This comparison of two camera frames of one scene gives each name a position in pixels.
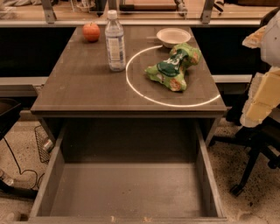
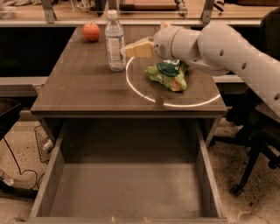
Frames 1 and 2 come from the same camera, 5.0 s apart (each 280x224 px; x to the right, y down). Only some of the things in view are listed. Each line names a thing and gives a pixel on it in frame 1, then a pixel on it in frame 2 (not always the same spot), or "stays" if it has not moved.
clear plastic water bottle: [115, 43] stays
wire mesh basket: [41, 137] stays
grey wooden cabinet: [79, 87] stays
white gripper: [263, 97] → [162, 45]
